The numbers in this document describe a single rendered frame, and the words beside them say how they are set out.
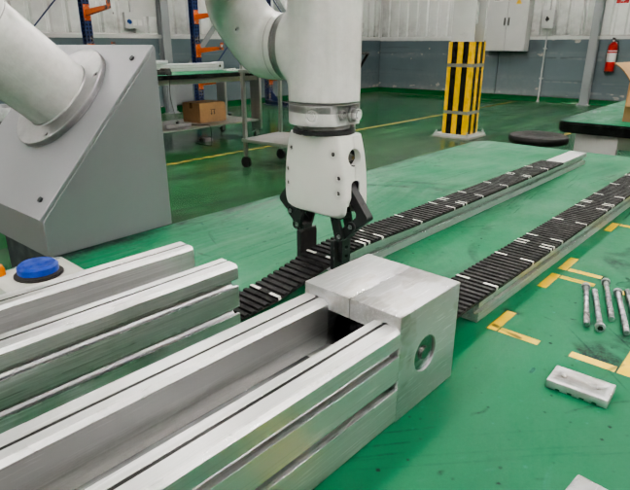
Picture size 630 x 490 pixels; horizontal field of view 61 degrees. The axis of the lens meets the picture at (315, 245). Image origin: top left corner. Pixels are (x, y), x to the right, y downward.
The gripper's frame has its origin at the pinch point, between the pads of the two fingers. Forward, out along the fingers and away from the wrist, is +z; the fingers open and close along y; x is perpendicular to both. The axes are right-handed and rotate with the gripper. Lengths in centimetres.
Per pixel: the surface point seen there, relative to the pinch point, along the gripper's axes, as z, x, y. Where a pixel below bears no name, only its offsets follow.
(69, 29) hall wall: -44, -316, 760
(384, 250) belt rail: 2.8, -11.0, -2.0
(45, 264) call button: -3.4, 29.8, 11.7
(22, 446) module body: -4.6, 42.2, -16.3
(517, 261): 0.3, -13.8, -20.0
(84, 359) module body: -1.3, 34.0, -5.0
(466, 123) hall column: 64, -556, 268
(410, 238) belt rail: 2.8, -17.7, -2.0
